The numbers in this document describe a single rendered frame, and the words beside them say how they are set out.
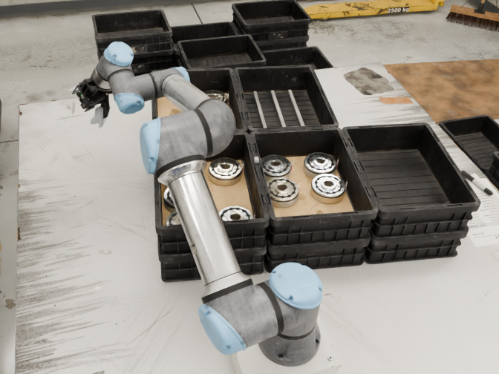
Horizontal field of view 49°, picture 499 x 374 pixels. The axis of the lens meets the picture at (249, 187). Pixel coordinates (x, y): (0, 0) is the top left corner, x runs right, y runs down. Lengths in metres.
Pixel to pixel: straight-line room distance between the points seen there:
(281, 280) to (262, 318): 0.09
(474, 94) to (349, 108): 1.85
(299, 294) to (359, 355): 0.39
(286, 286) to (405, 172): 0.79
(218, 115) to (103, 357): 0.67
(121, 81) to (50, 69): 2.48
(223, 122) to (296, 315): 0.45
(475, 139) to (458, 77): 1.17
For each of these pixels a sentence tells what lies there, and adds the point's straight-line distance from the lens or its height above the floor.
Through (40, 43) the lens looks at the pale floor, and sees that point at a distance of 4.41.
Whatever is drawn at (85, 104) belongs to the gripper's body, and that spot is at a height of 1.00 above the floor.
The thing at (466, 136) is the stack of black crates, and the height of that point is 0.27.
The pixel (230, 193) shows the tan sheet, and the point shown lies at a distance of 1.67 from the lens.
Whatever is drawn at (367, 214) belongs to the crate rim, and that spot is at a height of 0.93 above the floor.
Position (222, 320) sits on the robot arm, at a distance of 1.14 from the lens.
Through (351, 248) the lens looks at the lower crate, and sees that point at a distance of 1.62.
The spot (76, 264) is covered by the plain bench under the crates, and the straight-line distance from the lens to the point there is 1.69.
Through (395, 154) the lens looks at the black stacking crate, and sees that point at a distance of 1.91.
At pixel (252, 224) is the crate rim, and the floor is 0.92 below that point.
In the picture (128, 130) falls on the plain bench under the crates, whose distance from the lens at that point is 2.15.
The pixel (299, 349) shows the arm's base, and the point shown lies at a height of 0.85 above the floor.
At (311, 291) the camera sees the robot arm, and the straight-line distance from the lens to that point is 1.19.
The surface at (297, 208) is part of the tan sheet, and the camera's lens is 1.63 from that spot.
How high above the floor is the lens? 1.96
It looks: 42 degrees down
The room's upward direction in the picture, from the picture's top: 3 degrees clockwise
